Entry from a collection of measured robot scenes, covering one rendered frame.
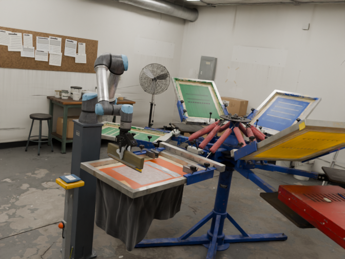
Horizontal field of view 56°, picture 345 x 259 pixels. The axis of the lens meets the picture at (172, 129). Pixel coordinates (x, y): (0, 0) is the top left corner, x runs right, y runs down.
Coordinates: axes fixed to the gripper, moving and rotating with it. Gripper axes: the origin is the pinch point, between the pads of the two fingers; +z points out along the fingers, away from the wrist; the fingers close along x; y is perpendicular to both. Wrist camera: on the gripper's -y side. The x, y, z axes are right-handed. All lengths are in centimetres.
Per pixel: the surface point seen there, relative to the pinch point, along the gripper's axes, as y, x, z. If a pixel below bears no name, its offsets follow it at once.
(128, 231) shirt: -18.3, 5.8, 44.3
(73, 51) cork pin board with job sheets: 378, -174, -56
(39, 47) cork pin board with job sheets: 378, -112, -57
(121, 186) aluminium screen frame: -18.5, 15.3, 10.9
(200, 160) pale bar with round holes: -14, -67, 7
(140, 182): -13.5, -4.8, 14.1
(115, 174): 5.6, 1.6, 14.2
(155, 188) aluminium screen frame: -29.3, -3.3, 12.1
